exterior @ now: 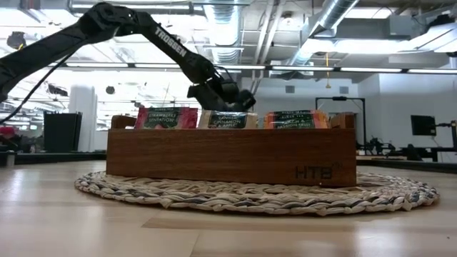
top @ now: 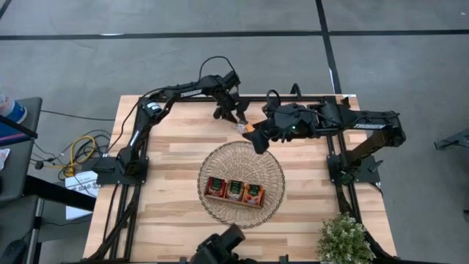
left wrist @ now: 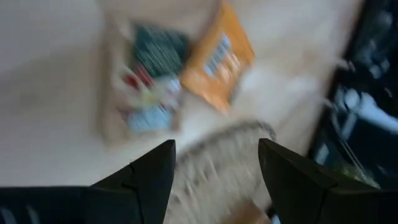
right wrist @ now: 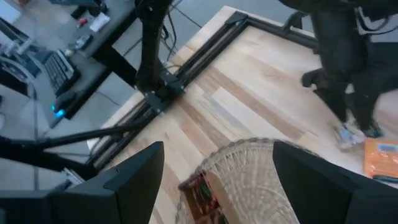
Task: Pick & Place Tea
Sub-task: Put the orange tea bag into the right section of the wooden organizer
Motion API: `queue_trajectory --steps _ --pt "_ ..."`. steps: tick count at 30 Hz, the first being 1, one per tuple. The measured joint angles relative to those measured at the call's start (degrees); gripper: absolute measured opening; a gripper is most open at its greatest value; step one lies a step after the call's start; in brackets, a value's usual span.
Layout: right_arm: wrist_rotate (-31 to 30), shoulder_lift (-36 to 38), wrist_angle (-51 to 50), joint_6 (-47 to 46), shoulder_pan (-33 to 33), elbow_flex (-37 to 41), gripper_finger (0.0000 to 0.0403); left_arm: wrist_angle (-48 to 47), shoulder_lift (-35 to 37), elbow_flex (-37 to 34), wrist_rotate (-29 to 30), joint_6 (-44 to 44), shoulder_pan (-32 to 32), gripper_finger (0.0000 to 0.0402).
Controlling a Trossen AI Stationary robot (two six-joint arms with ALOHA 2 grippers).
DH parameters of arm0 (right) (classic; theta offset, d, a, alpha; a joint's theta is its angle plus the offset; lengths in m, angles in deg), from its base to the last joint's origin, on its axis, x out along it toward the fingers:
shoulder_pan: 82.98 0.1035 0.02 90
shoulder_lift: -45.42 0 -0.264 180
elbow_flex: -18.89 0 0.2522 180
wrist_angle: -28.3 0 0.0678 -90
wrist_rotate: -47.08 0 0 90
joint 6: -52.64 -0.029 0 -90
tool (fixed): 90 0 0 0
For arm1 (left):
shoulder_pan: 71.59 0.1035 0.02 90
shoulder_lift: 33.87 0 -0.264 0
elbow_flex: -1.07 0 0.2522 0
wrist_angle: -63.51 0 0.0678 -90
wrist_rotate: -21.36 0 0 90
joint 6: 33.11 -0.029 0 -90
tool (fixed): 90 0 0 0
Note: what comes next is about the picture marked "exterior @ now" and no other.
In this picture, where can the red strawberry tea packet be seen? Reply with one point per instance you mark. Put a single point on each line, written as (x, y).
(166, 119)

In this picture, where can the orange peach tea packet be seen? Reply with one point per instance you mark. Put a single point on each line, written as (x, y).
(296, 120)

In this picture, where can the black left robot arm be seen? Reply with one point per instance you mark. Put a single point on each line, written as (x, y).
(171, 46)

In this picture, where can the wooden three-compartment tea box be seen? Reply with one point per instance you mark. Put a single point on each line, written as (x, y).
(232, 153)

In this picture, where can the long linear ceiling light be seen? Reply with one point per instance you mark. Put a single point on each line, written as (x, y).
(303, 68)

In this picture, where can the gray ceiling pipe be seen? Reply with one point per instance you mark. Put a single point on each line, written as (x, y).
(171, 7)

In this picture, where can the black ceiling speaker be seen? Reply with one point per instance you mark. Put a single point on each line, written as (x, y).
(110, 90)

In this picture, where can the white ceiling sensor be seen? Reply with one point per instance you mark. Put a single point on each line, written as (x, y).
(287, 19)

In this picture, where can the round woven straw placemat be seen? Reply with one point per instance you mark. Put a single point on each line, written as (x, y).
(267, 200)

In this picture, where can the white square column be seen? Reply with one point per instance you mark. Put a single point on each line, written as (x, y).
(84, 107)

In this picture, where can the black cabinet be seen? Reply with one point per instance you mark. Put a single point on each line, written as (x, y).
(62, 132)

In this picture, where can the black monitor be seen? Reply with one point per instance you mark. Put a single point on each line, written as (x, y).
(423, 125)

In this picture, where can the black background desk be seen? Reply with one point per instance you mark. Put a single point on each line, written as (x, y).
(428, 151)

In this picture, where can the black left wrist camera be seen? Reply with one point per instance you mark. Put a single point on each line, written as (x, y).
(230, 91)

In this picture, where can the silver ventilation duct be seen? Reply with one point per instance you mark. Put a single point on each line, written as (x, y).
(335, 14)
(223, 32)

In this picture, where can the gray wall vent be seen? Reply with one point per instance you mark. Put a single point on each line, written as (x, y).
(290, 89)
(343, 89)

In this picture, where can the black background gantry frame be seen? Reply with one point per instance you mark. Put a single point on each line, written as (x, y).
(339, 98)

